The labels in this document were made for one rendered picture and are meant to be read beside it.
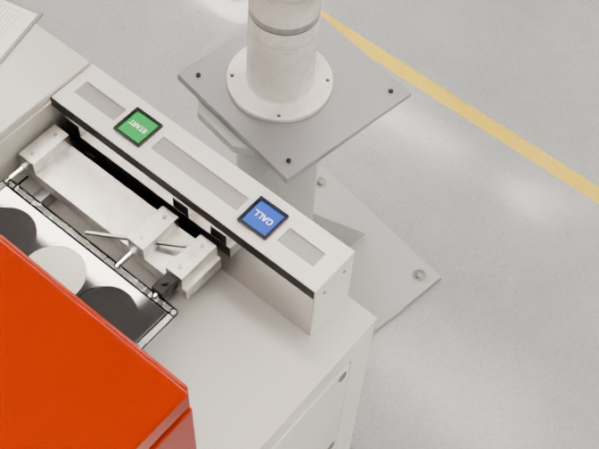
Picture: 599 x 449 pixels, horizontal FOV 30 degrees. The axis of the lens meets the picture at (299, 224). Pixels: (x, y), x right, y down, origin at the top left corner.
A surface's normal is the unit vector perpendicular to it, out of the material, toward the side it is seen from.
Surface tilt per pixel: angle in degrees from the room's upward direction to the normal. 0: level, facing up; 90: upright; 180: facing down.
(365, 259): 0
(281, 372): 0
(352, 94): 1
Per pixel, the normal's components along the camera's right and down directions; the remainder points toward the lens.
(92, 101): 0.04, -0.54
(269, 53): -0.37, 0.77
